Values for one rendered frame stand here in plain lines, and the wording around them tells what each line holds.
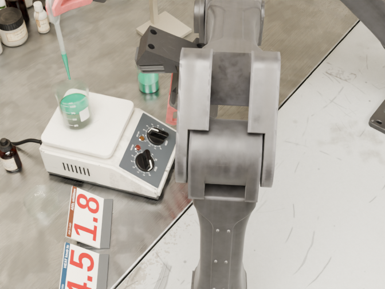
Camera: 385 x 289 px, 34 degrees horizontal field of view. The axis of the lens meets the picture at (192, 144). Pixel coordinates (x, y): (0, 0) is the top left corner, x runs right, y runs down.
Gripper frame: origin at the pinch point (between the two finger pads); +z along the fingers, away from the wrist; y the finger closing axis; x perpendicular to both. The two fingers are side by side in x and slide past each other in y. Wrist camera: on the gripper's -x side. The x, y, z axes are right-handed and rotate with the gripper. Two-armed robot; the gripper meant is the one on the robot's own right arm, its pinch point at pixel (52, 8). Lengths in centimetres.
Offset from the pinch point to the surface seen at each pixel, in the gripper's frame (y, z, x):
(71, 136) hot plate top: 0.1, 2.9, 23.1
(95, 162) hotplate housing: 4.8, 5.2, 25.3
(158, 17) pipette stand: 1.1, -36.8, 31.0
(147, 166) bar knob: 12.6, 3.3, 26.0
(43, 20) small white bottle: -19.7, -26.9, 28.7
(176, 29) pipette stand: 5.7, -34.3, 31.0
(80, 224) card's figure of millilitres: 5.4, 14.4, 29.0
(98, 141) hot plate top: 4.5, 2.8, 23.0
